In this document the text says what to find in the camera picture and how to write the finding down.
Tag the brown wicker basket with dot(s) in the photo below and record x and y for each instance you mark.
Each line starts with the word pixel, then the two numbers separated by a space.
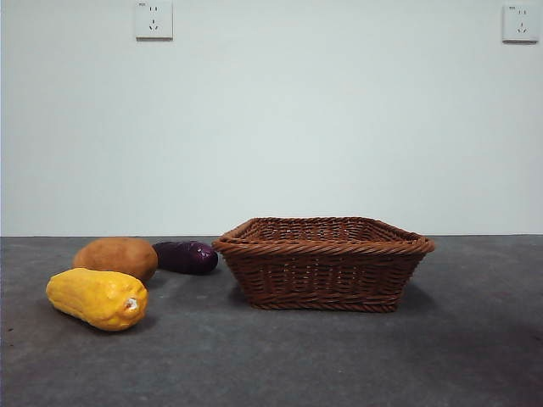
pixel 322 275

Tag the purple eggplant with green stem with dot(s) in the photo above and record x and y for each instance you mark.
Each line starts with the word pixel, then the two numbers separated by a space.
pixel 182 256

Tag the brown potato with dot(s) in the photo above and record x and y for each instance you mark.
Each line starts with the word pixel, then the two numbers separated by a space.
pixel 114 254

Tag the yellow corn cob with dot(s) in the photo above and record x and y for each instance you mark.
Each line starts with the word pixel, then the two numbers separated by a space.
pixel 89 297

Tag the white wall socket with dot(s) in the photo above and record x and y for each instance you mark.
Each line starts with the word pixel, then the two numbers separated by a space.
pixel 519 23
pixel 154 20

